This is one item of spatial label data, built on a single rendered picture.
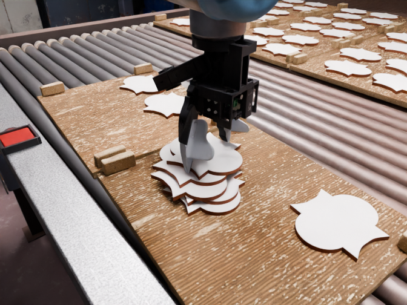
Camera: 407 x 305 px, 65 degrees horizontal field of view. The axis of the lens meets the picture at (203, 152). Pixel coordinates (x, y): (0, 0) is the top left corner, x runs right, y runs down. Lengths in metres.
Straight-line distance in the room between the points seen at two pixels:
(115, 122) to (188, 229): 0.37
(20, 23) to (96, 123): 4.60
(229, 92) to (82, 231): 0.30
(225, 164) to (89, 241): 0.24
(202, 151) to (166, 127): 0.25
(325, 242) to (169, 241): 0.21
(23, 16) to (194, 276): 5.05
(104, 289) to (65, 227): 0.14
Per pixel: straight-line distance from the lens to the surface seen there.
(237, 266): 0.44
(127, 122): 0.75
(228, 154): 0.55
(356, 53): 1.29
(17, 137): 0.80
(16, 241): 1.95
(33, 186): 0.66
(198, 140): 0.48
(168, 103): 0.81
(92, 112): 0.82
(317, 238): 0.48
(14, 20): 5.30
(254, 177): 0.57
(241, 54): 0.42
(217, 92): 0.44
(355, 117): 0.88
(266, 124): 0.78
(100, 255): 0.50
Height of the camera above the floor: 1.29
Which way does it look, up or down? 34 degrees down
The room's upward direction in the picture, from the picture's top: straight up
